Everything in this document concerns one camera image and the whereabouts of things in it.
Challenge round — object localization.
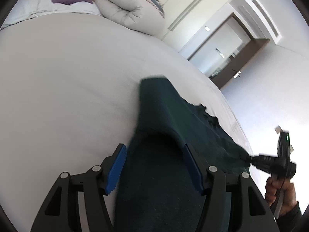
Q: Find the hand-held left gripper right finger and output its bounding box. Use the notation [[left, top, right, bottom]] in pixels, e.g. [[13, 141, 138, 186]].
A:
[[183, 143, 280, 232]]

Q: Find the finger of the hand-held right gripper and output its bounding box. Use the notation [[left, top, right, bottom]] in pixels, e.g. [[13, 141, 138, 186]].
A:
[[243, 153, 259, 169]]

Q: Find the white pillow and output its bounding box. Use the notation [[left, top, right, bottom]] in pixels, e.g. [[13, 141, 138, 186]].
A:
[[1, 0, 100, 29]]

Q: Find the dark green sweater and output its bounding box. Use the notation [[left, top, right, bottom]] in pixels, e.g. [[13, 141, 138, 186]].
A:
[[113, 76, 253, 232]]

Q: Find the bed with white sheet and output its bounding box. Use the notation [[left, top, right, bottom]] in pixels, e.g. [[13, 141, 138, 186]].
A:
[[0, 0, 253, 232]]

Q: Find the rolled beige duvet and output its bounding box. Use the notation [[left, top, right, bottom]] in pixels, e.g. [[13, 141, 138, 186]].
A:
[[94, 0, 167, 35]]

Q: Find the white wardrobe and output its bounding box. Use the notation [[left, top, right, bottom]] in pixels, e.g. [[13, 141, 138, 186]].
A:
[[145, 0, 238, 54]]

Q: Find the person's right hand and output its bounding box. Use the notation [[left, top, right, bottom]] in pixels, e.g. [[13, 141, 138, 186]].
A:
[[264, 176, 299, 219]]

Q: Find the person's right forearm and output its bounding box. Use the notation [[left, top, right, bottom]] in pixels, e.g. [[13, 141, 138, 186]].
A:
[[275, 201, 309, 232]]

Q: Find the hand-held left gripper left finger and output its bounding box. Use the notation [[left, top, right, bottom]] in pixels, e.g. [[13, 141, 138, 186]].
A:
[[30, 143, 127, 232]]

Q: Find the brown framed door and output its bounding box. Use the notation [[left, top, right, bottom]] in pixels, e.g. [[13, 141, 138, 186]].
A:
[[187, 12, 271, 90]]

